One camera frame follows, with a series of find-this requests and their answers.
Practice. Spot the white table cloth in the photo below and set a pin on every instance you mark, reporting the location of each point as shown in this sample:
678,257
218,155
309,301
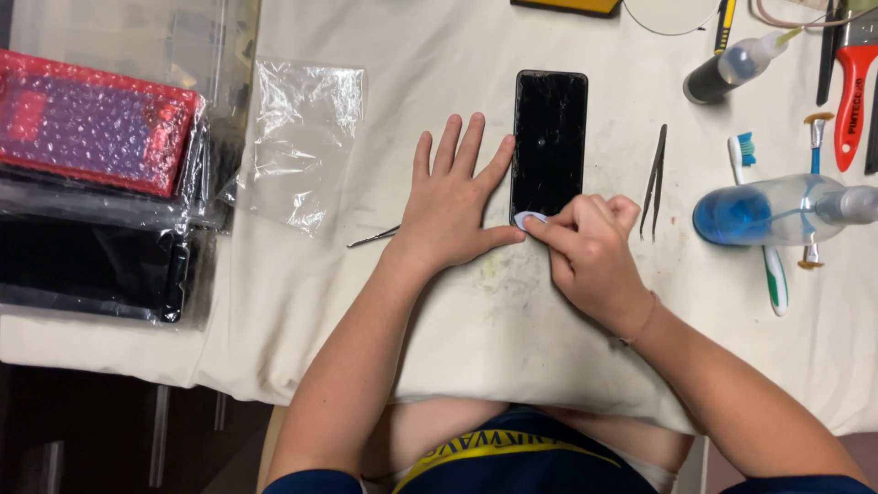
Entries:
480,329

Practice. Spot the person's right hand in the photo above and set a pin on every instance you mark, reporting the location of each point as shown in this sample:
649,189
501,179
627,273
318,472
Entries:
597,267

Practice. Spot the metal tweezers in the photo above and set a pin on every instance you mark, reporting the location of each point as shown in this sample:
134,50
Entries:
656,178

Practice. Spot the empty clear plastic bag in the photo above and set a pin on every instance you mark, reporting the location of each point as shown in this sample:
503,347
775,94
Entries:
305,137

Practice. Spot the thin metal pry tool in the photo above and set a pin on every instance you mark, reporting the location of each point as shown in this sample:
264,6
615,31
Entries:
374,237

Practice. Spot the yellow black utility knife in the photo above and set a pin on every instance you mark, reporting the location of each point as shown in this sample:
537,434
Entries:
722,27

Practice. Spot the clear bottle with blue liquid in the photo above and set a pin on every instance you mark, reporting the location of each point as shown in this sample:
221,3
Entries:
761,213

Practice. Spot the white green blue toothbrush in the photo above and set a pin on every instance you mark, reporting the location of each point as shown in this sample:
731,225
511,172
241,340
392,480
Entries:
776,281

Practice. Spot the black screen in plastic bag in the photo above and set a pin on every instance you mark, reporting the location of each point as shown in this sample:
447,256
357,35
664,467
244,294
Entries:
82,267

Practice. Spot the red bubble-wrapped packet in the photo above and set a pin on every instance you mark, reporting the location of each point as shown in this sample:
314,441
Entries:
89,123

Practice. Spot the blue tool with orange ends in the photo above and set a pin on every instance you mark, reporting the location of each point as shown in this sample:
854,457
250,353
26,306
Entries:
815,144

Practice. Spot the yellow black flat box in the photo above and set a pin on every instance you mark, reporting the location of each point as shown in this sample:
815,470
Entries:
566,5

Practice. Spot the blue shorts with yellow band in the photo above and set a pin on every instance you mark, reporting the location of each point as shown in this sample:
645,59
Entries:
521,460

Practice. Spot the slim black tool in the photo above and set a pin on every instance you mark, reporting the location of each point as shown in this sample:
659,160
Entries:
826,62

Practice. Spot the white plastic opening pick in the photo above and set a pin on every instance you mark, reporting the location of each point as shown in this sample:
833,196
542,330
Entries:
527,219

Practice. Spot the round white disc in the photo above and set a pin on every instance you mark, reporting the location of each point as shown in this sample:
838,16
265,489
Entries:
669,15

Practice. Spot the black cracked smartphone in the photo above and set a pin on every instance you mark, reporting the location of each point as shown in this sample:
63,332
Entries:
549,144

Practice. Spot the person's left hand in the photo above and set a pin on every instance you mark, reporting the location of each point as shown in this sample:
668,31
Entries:
442,213

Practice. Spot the small black dropper bottle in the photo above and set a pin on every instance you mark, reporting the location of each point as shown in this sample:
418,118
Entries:
713,77

